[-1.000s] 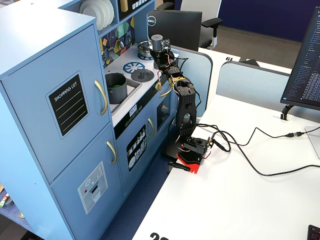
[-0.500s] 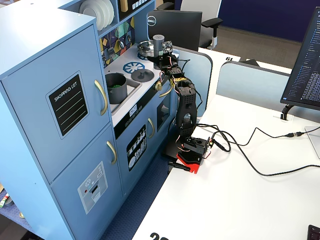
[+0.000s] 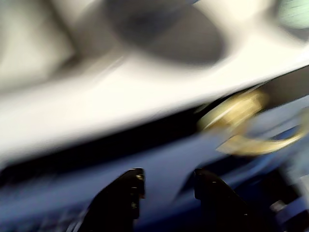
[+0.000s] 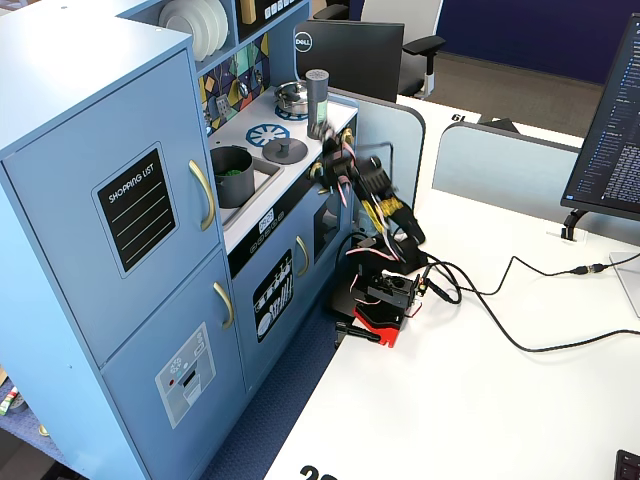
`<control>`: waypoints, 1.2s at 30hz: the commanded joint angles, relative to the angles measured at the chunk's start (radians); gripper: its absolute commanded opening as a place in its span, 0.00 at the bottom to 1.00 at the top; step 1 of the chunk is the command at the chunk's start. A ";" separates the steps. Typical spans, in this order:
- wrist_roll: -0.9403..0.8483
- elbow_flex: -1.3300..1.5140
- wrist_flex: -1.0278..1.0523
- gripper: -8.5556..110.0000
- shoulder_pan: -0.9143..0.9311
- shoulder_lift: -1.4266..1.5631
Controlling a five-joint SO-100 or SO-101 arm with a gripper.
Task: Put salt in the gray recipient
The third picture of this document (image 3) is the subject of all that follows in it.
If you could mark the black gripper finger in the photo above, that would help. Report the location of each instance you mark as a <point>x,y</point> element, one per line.
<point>217,207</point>
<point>118,200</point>

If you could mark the gold stove knob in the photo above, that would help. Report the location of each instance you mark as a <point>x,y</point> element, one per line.
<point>231,111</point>

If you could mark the gray toy sink basin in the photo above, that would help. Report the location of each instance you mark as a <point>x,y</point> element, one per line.
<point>31,41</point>

